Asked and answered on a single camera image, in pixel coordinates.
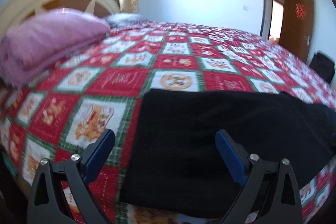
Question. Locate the brown wooden door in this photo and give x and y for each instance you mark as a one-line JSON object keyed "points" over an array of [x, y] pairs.
{"points": [[294, 30]]}

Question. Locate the grey striped pillow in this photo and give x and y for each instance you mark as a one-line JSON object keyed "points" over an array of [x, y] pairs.
{"points": [[120, 20]]}

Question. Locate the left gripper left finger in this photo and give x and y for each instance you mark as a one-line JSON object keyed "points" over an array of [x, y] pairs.
{"points": [[47, 201]]}

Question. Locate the silver door handle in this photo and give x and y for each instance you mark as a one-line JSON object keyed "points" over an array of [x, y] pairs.
{"points": [[307, 38]]}

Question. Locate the red patchwork bedspread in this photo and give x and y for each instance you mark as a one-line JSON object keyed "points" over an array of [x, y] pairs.
{"points": [[69, 105]]}

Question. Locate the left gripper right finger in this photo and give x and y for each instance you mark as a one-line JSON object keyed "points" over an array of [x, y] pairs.
{"points": [[275, 181]]}

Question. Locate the pink folded blanket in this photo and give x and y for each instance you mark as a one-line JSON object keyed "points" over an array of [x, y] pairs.
{"points": [[28, 49]]}

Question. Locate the red door decoration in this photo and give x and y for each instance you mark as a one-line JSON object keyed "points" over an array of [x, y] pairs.
{"points": [[300, 10]]}

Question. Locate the black bag by wall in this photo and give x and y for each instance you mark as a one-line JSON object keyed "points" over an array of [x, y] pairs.
{"points": [[323, 66]]}

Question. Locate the black pants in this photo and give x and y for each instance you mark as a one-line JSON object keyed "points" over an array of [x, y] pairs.
{"points": [[175, 165]]}

